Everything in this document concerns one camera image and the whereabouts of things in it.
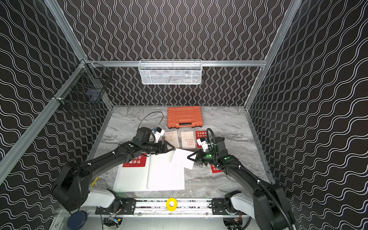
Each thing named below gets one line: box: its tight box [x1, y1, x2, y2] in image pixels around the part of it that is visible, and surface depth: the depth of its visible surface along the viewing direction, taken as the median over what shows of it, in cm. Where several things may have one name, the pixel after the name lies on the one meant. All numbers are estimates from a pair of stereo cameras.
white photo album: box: [113, 149, 185, 192], surface depth 85 cm
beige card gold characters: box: [164, 130, 180, 148], surface depth 105 cm
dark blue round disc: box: [67, 210, 87, 230], surface depth 71 cm
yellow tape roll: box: [166, 197, 178, 212], surface depth 76 cm
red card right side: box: [210, 164, 223, 174], surface depth 89 cm
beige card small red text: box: [180, 130, 196, 150], surface depth 102 cm
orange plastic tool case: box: [167, 106, 204, 129], surface depth 109 cm
